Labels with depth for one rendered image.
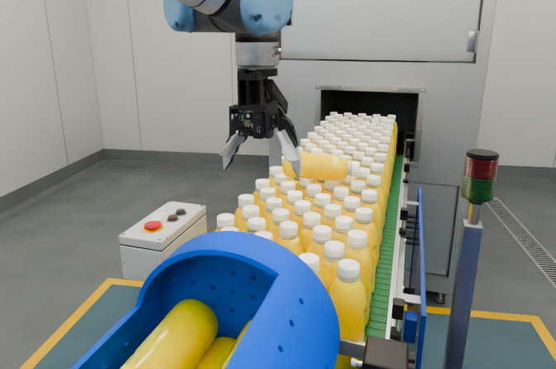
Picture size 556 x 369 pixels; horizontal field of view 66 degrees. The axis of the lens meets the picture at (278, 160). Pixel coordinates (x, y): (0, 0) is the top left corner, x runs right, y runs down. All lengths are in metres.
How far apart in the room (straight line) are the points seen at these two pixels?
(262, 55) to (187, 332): 0.43
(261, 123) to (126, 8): 4.63
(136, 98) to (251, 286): 4.78
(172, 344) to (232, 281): 0.13
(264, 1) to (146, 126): 4.83
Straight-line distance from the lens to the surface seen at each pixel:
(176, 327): 0.58
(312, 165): 1.17
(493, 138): 5.07
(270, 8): 0.56
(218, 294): 0.66
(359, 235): 0.89
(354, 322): 0.81
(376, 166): 1.35
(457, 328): 1.14
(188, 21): 0.67
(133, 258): 0.95
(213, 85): 4.95
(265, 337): 0.46
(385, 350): 0.78
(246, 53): 0.73
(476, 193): 0.98
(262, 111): 0.73
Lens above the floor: 1.49
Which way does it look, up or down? 16 degrees down
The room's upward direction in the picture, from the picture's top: straight up
